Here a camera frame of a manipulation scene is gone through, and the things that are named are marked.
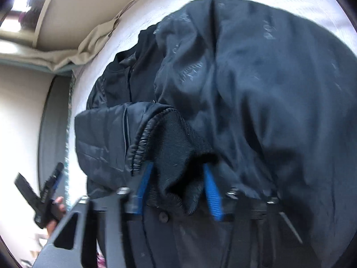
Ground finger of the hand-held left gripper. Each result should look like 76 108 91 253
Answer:
40 162 65 202
14 172 39 206

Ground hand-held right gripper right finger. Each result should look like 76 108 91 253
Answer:
203 165 303 244

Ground teal cloth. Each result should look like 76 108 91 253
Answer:
52 66 75 76

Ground dark plant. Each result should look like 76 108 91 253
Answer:
19 0 48 31

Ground black padded jacket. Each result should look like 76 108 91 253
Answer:
74 0 357 268

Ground beige crumpled cloth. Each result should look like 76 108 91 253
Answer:
0 1 140 74

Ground dark grey bed frame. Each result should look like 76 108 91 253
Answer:
37 75 73 201

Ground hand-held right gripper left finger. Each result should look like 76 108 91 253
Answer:
32 163 154 268

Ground person's left hand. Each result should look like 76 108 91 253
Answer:
45 196 67 235

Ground green floral bed sheet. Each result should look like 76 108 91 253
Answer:
64 70 76 201

